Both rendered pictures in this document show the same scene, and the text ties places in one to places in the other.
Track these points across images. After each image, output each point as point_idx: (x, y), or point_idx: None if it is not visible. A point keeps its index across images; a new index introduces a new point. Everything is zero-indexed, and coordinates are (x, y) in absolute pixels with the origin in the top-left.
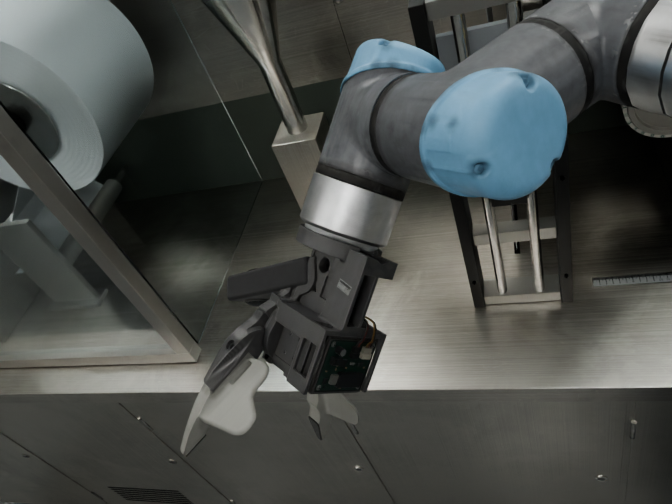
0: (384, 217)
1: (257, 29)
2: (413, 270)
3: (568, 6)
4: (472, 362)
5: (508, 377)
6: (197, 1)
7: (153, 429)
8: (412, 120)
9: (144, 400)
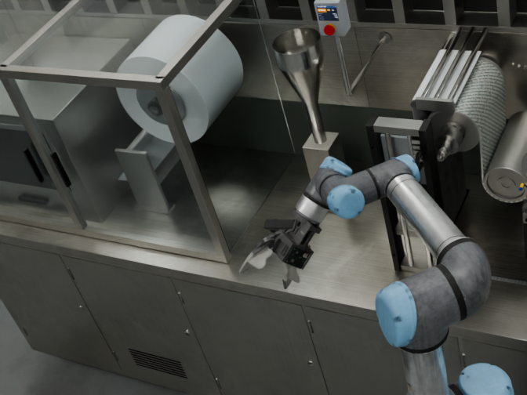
0: (320, 213)
1: (307, 91)
2: (370, 241)
3: (379, 169)
4: None
5: None
6: None
7: (184, 303)
8: (327, 191)
9: (190, 278)
